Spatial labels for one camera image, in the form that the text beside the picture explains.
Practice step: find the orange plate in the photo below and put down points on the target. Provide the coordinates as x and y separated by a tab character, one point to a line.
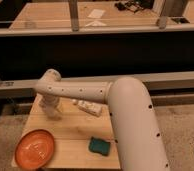
34	150

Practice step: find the grey metal post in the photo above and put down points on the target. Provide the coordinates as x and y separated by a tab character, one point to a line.
165	12
73	9

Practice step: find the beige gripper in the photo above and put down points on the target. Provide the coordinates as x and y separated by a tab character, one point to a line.
51	111

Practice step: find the green sponge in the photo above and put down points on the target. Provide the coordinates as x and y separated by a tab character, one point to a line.
100	146

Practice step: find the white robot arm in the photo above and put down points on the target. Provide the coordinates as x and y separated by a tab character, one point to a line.
138	138

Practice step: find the white paper sheet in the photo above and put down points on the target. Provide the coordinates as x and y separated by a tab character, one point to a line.
96	14

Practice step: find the grey metal post right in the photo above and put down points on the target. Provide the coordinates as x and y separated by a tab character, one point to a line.
165	12

